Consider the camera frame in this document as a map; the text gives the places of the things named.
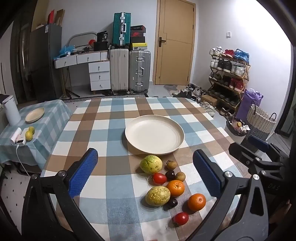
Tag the dark grey cabinet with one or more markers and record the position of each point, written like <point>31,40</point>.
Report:
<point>44,62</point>

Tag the black basket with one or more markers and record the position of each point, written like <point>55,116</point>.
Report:
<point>233,132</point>

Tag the grey arched mirror frame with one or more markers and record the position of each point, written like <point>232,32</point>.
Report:
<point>81,33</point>

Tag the teal checkered cloth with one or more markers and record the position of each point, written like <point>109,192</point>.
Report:
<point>46,136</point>

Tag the teal suitcase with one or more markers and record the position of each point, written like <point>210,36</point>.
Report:
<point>121,27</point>

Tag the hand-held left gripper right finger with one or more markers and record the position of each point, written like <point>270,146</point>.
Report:
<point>207,173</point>

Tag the yellow wrinkled fruit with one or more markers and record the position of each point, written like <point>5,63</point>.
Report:
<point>158,196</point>

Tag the red tomato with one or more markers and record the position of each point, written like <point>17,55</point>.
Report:
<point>159,178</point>
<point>181,219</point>

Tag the white kettle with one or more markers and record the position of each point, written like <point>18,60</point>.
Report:
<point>11,111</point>

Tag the black box white print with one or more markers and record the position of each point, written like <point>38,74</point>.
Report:
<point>102,36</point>

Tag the silver suitcase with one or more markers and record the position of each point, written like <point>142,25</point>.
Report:
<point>139,69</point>

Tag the dark plum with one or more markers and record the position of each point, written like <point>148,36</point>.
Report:
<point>170,175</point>
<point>171,204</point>

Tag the black box red print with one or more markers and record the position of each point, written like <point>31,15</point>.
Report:
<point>137,34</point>

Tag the wooden door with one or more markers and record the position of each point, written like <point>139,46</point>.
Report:
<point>175,46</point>

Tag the purple bag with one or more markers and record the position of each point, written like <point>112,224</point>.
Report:
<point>248,102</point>

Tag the grey door mat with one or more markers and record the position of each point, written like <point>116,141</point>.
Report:
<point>172,89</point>

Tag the green guava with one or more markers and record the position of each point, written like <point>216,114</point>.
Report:
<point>150,164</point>

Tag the white handheld device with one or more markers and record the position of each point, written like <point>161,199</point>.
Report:
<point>16,135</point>

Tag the plain black box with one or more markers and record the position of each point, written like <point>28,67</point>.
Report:
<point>101,46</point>

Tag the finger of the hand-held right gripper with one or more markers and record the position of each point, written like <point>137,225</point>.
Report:
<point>259,143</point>
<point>245,154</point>

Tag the red cap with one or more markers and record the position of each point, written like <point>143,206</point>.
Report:
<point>92,42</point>

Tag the brown cardboard box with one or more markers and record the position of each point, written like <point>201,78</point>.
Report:
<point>208,100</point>

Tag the blue plastic bag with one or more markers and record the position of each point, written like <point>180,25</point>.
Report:
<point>66,49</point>

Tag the white drawer cabinet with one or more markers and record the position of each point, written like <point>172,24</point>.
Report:
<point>100,75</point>

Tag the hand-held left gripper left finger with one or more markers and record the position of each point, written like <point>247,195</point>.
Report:
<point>83,172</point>

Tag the white desk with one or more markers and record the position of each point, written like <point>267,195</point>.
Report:
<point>69,60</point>

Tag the small beige plate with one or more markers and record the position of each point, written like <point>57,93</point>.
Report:
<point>35,115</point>

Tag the white power bank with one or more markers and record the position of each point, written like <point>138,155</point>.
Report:
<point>21,143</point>

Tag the small brown fruit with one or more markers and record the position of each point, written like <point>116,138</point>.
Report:
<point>172,165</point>
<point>180,176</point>

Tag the brown blue checkered tablecloth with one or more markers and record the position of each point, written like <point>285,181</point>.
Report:
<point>104,129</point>

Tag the orange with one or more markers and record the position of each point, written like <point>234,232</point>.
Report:
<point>175,188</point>
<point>196,202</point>

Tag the wooden shoe rack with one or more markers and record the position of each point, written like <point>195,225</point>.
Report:
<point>245,76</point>

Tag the woven basket bag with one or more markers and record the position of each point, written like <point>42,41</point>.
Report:
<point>260,119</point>

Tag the beige suitcase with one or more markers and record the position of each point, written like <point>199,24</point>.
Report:
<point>119,69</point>

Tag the cardboard sheets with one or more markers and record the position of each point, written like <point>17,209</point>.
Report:
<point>59,17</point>

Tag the pile of scattered shoes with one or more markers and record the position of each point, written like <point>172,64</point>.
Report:
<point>192,91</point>

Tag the large cream plate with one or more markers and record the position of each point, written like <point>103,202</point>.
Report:
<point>154,134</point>

